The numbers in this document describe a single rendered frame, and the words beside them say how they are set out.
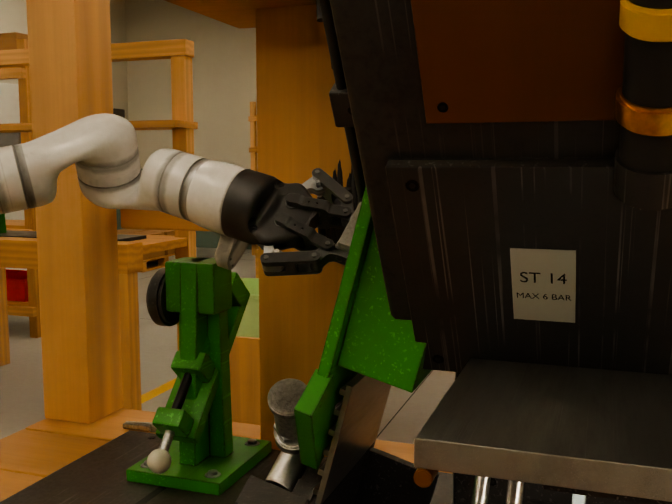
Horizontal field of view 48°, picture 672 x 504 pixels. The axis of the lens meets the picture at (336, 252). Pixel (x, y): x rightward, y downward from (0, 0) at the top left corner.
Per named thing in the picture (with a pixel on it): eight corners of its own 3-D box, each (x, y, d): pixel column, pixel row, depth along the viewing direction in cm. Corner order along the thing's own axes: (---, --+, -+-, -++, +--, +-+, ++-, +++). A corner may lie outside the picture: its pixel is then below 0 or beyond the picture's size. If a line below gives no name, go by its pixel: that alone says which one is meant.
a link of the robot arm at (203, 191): (269, 215, 89) (223, 200, 91) (253, 149, 80) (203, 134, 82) (231, 275, 84) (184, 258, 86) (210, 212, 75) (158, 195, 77)
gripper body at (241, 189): (206, 208, 76) (290, 235, 73) (246, 149, 80) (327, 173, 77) (221, 252, 82) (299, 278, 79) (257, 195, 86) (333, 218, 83)
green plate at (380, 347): (392, 452, 64) (462, 211, 59) (304, 416, 66) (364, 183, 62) (423, 411, 74) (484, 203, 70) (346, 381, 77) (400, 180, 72)
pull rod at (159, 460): (163, 478, 87) (162, 430, 87) (142, 475, 88) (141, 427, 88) (188, 461, 92) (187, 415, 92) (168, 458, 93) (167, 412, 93)
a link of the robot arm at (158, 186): (183, 246, 83) (176, 178, 77) (70, 206, 87) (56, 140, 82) (217, 212, 88) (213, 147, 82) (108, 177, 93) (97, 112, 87)
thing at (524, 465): (714, 530, 39) (718, 474, 39) (411, 487, 45) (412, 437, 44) (662, 355, 76) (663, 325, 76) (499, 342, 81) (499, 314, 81)
